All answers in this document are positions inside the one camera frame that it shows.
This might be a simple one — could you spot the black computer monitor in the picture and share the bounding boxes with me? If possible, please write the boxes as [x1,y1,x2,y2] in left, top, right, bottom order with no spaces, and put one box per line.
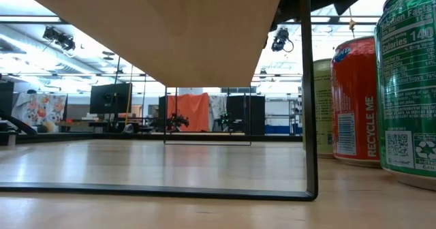
[89,82,133,115]

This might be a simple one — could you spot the blue storage bins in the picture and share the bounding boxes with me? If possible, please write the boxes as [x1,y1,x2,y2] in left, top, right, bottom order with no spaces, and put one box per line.
[264,124,303,136]

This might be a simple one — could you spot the floral patterned cloth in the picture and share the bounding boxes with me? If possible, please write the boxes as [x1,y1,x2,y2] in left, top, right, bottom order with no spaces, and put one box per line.
[12,92,68,134]

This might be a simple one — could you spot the yellow hanging cord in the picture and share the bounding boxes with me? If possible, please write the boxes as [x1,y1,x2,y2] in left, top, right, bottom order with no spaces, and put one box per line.
[347,6,357,39]

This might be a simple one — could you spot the black curved cable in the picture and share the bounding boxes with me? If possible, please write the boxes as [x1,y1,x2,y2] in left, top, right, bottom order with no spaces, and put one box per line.
[0,110,38,136]

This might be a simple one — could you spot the metal storage rack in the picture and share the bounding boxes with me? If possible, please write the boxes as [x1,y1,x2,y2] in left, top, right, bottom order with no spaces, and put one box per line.
[288,97,303,135]

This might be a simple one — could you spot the green Sprite can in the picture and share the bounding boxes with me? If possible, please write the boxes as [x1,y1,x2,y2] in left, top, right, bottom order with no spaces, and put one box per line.
[373,0,436,192]

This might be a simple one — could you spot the pale green beverage can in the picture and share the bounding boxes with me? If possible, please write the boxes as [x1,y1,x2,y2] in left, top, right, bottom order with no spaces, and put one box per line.
[301,58,337,159]

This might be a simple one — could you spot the black aluminium table frame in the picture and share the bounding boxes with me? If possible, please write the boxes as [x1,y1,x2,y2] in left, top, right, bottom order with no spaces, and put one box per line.
[0,132,303,145]

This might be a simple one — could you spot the orange-red draped cloth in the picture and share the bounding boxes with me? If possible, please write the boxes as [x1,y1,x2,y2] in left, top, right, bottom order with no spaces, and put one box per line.
[166,92,211,133]

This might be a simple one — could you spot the white patterned cloth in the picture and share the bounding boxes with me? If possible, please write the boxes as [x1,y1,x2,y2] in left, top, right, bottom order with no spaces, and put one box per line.
[208,95,228,132]

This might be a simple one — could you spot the red Fanta can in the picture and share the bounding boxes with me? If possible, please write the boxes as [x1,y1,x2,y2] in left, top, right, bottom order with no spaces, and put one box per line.
[330,35,382,168]

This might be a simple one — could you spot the black cabinet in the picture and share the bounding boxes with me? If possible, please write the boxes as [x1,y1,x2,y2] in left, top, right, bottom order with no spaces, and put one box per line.
[226,95,266,136]

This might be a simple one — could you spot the black ceiling-mounted camera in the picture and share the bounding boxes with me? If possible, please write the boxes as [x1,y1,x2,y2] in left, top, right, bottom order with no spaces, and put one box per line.
[42,26,76,52]
[271,27,294,53]

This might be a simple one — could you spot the wooden shelf with black legs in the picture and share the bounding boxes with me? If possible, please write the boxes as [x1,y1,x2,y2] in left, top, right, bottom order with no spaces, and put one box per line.
[0,0,320,202]

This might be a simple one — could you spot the background desk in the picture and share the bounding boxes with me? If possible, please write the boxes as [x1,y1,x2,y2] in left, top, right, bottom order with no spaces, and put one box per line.
[54,119,154,134]

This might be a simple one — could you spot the black upright panel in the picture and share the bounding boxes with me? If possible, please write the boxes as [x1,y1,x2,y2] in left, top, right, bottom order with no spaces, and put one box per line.
[0,81,15,117]

